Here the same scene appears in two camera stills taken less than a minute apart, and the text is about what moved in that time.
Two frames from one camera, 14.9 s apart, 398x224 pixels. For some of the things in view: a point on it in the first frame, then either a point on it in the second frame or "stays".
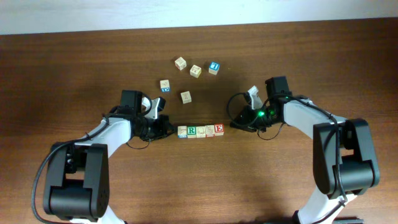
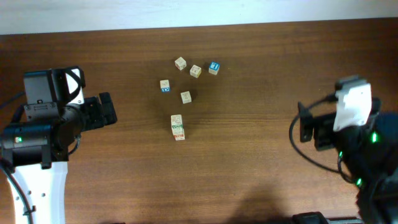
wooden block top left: (180, 63) stays
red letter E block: (219, 129) → (179, 137)
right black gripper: (247, 116) → (319, 124)
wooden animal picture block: (195, 71) stays
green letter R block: (191, 131) → (177, 127)
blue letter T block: (214, 66) stays
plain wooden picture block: (186, 97) stays
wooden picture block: (201, 132) → (176, 119)
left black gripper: (164, 122) → (102, 116)
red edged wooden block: (209, 130) → (178, 132)
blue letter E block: (165, 86) stays
